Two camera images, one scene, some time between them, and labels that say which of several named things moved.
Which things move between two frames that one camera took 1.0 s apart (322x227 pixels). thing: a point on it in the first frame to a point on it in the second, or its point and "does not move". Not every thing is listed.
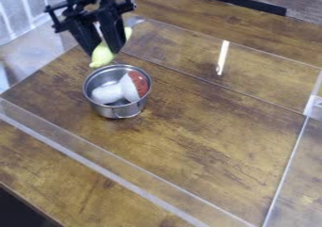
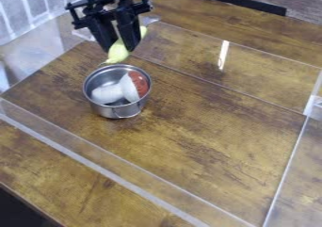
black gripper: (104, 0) to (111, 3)
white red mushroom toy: (132, 88) does not move
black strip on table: (246, 3) does not move
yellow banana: (102, 55) to (118, 51)
